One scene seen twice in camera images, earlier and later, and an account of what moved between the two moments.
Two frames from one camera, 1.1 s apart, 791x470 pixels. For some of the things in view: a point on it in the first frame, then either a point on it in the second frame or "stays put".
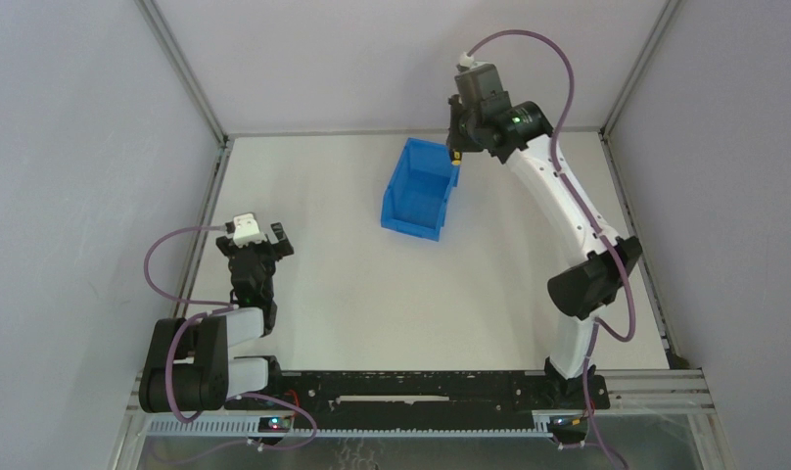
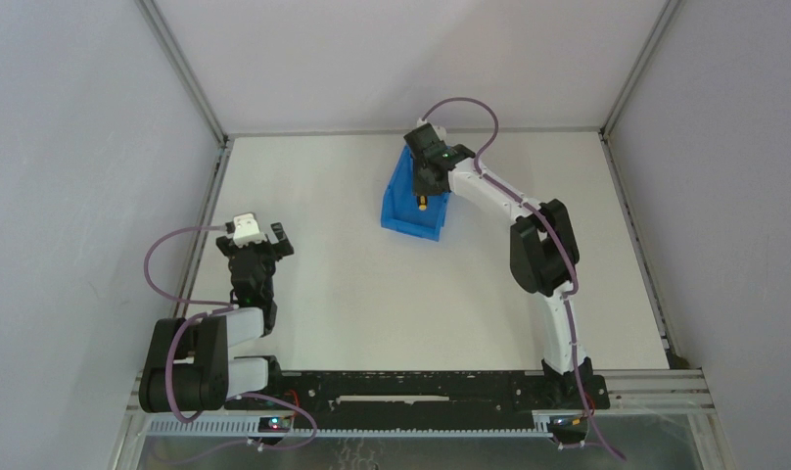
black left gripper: (254, 250) stays put
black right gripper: (456, 139) -> (431, 171)
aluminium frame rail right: (624, 190) stays put
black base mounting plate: (351, 393) stays put
